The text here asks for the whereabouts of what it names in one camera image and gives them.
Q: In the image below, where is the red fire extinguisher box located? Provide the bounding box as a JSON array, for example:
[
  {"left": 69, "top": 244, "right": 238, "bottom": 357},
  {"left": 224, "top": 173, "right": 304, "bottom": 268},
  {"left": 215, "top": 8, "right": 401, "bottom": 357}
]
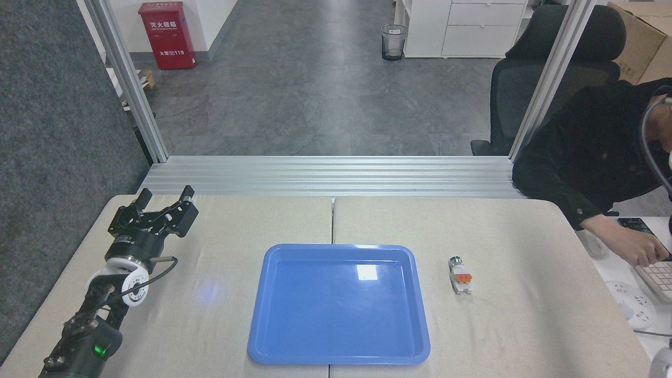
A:
[{"left": 138, "top": 2, "right": 197, "bottom": 70}]

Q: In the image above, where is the person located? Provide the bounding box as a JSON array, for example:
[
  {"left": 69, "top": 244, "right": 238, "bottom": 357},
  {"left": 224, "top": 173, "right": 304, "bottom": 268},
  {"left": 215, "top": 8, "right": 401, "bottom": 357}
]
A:
[{"left": 512, "top": 79, "right": 672, "bottom": 247}]

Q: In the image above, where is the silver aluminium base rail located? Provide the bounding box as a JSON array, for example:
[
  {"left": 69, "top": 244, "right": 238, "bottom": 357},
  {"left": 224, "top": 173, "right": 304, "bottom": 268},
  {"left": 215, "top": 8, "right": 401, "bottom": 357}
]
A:
[{"left": 138, "top": 155, "right": 526, "bottom": 198}]

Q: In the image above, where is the grey felt partition panel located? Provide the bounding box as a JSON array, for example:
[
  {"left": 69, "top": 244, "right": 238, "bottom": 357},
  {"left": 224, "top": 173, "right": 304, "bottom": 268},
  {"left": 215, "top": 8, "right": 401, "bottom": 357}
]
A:
[{"left": 0, "top": 0, "right": 153, "bottom": 364}]

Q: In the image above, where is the large cardboard box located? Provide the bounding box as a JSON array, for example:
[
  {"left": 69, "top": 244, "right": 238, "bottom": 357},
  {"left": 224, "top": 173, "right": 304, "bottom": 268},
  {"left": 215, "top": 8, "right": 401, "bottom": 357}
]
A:
[{"left": 607, "top": 2, "right": 672, "bottom": 86}]

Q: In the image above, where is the black smartphone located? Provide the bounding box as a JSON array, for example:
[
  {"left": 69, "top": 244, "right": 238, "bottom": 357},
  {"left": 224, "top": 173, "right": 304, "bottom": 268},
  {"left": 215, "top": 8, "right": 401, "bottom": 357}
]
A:
[{"left": 617, "top": 217, "right": 672, "bottom": 261}]

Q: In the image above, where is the white drawer cabinet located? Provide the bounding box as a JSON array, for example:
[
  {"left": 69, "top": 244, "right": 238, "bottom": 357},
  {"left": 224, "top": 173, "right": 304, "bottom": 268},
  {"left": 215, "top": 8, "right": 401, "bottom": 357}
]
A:
[{"left": 394, "top": 0, "right": 529, "bottom": 59}]

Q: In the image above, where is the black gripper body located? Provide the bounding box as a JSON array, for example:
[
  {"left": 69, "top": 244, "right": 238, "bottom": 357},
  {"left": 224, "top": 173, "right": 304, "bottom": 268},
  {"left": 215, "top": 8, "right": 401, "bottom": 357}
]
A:
[{"left": 105, "top": 230, "right": 164, "bottom": 266}]

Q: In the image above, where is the grey curved cable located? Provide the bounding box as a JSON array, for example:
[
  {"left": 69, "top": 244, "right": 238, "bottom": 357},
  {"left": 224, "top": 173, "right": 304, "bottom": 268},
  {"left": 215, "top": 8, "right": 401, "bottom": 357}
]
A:
[{"left": 639, "top": 96, "right": 672, "bottom": 203}]

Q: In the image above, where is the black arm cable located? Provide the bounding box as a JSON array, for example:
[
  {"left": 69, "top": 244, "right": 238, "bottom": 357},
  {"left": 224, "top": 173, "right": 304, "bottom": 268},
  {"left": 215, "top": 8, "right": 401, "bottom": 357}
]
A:
[{"left": 108, "top": 256, "right": 179, "bottom": 305}]

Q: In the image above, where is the grey mesh trash bin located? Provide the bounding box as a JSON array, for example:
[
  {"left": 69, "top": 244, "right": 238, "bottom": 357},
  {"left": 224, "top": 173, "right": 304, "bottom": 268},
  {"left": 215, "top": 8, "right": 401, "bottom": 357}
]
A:
[{"left": 381, "top": 24, "right": 408, "bottom": 61}]

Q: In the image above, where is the blue plastic tray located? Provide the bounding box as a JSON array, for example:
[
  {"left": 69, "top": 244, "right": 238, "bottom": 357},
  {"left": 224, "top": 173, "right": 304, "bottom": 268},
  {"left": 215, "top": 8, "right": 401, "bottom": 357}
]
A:
[{"left": 247, "top": 243, "right": 431, "bottom": 366}]

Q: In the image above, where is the person's hand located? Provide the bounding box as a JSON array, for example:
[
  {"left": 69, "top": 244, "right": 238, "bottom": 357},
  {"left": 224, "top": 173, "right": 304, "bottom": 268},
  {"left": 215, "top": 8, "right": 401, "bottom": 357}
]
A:
[{"left": 611, "top": 223, "right": 671, "bottom": 268}]

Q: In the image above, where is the white keyboard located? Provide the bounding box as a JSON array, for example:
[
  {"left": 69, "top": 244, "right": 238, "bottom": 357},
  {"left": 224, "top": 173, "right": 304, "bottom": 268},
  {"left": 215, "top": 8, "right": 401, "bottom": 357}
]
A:
[{"left": 633, "top": 260, "right": 672, "bottom": 305}]

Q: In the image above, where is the white orange switch part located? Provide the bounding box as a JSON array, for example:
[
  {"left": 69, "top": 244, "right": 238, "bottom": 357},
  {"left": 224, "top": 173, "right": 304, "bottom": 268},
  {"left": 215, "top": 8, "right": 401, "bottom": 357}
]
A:
[{"left": 448, "top": 256, "right": 474, "bottom": 295}]

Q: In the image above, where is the black office chair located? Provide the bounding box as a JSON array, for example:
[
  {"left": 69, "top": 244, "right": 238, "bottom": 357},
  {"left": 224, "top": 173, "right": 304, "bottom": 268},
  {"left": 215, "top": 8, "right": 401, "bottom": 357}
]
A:
[{"left": 471, "top": 5, "right": 627, "bottom": 156}]

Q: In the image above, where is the silver aluminium post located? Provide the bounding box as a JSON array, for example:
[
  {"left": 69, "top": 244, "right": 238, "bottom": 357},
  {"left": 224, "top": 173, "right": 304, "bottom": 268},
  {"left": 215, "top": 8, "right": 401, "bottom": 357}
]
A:
[
  {"left": 84, "top": 0, "right": 169, "bottom": 163},
  {"left": 508, "top": 0, "right": 597, "bottom": 161}
]

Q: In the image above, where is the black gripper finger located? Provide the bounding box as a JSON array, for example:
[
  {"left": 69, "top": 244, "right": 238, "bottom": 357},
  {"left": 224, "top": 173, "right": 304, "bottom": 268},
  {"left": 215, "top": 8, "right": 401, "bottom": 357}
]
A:
[
  {"left": 108, "top": 189, "right": 153, "bottom": 235},
  {"left": 151, "top": 185, "right": 201, "bottom": 238}
]

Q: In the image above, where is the white power strip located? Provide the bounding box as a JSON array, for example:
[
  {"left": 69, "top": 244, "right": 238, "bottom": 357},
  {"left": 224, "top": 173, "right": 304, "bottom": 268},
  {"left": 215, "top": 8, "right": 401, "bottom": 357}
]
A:
[{"left": 604, "top": 280, "right": 657, "bottom": 331}]

